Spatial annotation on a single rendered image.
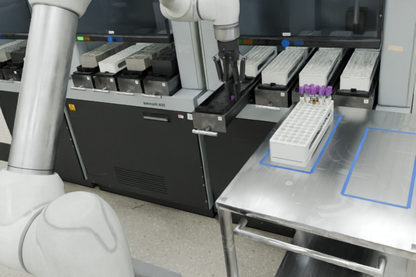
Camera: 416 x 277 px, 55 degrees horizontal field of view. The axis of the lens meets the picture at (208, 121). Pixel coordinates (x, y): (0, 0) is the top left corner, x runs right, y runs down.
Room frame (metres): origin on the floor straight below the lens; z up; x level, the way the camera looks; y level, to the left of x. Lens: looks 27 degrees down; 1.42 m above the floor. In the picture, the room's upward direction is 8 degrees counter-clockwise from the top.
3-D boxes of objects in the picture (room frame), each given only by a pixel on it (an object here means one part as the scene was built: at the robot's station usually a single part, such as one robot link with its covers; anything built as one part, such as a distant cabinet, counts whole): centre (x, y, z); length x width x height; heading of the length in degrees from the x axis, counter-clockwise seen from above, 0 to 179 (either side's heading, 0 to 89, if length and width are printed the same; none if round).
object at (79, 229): (0.63, 0.29, 0.87); 0.18 x 0.16 x 0.22; 61
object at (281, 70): (1.59, -0.35, 0.83); 0.30 x 0.10 x 0.06; 149
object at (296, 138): (1.02, -0.28, 0.85); 0.30 x 0.10 x 0.06; 147
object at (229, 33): (1.39, -0.11, 1.07); 0.09 x 0.09 x 0.06
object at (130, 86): (2.07, 0.19, 0.78); 0.73 x 0.14 x 0.09; 149
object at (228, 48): (1.39, -0.11, 1.00); 0.08 x 0.07 x 0.09; 59
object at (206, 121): (1.57, -0.16, 0.78); 0.73 x 0.14 x 0.09; 149
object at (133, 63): (1.87, 0.31, 0.85); 0.12 x 0.02 x 0.06; 60
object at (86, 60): (2.02, 0.57, 0.85); 0.12 x 0.02 x 0.06; 60
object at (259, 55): (1.73, -0.26, 0.83); 0.30 x 0.10 x 0.06; 149
